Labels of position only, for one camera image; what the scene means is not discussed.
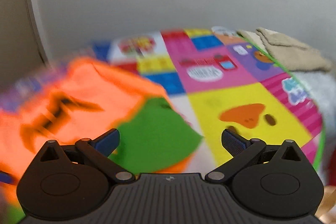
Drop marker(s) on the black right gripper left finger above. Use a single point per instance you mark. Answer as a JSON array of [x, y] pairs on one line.
[[96, 153]]

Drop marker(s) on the colourful cartoon play mat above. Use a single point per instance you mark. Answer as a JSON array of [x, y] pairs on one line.
[[227, 83]]

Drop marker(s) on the beige folded blanket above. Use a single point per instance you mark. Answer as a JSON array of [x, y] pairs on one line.
[[290, 52]]

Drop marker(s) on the orange fleece garment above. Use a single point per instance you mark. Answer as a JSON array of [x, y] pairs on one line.
[[85, 99]]

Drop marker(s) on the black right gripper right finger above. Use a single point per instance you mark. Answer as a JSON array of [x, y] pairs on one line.
[[244, 153]]

